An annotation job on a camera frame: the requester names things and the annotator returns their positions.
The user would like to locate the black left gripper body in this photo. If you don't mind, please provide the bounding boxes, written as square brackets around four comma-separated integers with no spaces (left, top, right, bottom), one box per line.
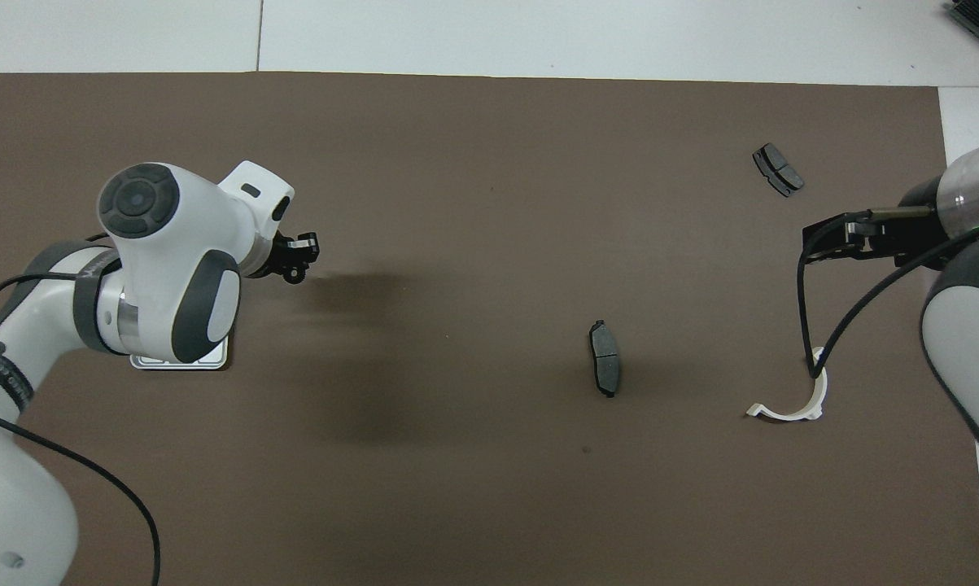
[249,232,321,279]

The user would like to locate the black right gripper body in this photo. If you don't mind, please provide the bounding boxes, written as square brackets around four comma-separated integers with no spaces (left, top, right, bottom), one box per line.
[803,177,952,261]

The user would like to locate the silver metal tray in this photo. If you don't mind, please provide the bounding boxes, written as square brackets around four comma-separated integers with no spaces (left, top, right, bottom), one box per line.
[129,334,230,372]

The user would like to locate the grey brake pad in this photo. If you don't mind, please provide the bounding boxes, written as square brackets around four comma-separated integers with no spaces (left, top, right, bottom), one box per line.
[589,319,623,400]
[752,142,806,199]

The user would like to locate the brown table mat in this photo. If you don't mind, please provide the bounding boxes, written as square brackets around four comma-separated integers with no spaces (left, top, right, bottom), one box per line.
[0,72,979,586]

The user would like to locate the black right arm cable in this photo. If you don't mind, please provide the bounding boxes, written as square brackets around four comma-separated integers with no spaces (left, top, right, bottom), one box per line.
[796,208,979,379]

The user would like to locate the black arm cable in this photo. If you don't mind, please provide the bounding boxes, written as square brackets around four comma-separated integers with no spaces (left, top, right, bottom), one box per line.
[796,208,979,379]
[0,273,162,586]

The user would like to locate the white curved plastic bracket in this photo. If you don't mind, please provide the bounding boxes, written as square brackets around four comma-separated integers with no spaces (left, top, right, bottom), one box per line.
[745,346,828,422]

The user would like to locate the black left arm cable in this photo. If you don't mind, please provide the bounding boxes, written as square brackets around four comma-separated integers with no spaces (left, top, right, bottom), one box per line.
[0,273,162,586]

